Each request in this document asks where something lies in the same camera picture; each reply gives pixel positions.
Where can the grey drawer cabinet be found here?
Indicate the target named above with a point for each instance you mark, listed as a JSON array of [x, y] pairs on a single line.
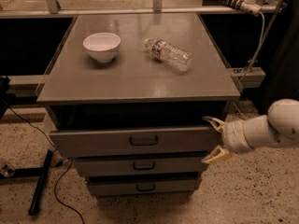
[[134, 90]]

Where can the clear plastic water bottle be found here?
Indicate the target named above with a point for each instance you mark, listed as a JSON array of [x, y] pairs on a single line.
[[176, 58]]

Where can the dark cabinet at right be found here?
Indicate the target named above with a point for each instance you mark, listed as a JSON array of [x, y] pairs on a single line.
[[282, 77]]

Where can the grey bottom drawer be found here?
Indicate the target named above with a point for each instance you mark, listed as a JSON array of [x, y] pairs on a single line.
[[144, 185]]

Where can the grey middle drawer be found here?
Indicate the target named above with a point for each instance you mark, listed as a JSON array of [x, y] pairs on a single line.
[[138, 166]]

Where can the white ceramic bowl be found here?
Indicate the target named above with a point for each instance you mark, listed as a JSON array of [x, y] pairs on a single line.
[[102, 47]]

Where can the black device at left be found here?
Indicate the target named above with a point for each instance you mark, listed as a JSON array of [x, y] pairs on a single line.
[[6, 98]]

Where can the grey drawer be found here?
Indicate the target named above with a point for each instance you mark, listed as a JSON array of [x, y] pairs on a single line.
[[138, 166], [144, 185], [77, 144]]

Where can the white power strip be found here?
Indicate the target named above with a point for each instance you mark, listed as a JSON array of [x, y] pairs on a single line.
[[248, 6]]

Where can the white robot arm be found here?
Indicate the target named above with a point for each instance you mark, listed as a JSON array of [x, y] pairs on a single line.
[[278, 128]]

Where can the black metal floor bar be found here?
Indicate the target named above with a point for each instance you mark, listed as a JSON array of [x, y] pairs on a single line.
[[42, 178]]

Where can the metal frame rail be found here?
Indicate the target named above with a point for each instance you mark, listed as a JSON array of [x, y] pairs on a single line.
[[30, 86]]

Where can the grey top drawer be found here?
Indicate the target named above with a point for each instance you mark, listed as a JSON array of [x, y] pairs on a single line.
[[77, 144]]

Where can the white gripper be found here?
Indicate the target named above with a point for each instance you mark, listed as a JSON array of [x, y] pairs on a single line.
[[232, 137]]

